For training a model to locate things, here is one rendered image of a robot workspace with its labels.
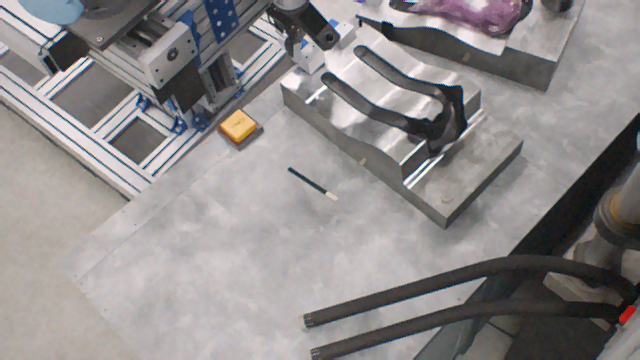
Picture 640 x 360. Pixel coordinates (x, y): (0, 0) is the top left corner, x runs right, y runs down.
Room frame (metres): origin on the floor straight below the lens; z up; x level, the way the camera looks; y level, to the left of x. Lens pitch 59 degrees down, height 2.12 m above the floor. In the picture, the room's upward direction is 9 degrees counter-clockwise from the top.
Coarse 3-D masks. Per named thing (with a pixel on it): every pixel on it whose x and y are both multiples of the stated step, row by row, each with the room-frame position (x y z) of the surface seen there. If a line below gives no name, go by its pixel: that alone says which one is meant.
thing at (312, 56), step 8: (280, 32) 1.10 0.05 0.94; (304, 40) 1.06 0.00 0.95; (304, 48) 1.03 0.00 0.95; (312, 48) 1.03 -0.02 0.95; (304, 56) 1.01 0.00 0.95; (312, 56) 1.01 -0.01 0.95; (320, 56) 1.02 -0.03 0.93; (304, 64) 1.00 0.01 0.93; (312, 64) 1.00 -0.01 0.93; (320, 64) 1.02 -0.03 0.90; (312, 72) 1.00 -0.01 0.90
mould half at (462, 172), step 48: (336, 48) 1.07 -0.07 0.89; (384, 48) 1.05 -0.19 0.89; (288, 96) 0.98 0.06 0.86; (336, 96) 0.93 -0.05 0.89; (384, 96) 0.91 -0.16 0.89; (480, 96) 0.85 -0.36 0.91; (336, 144) 0.86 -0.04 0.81; (384, 144) 0.76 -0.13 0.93; (480, 144) 0.76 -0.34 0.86; (432, 192) 0.66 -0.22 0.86; (480, 192) 0.67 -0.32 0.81
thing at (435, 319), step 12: (432, 312) 0.41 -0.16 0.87; (396, 324) 0.40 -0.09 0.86; (408, 324) 0.39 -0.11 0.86; (420, 324) 0.39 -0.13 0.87; (432, 324) 0.38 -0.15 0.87; (444, 324) 0.38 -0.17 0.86; (360, 336) 0.39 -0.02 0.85; (372, 336) 0.38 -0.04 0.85; (384, 336) 0.38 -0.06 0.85; (396, 336) 0.38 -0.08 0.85; (324, 348) 0.38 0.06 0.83; (336, 348) 0.38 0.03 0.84; (348, 348) 0.37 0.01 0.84; (360, 348) 0.37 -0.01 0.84
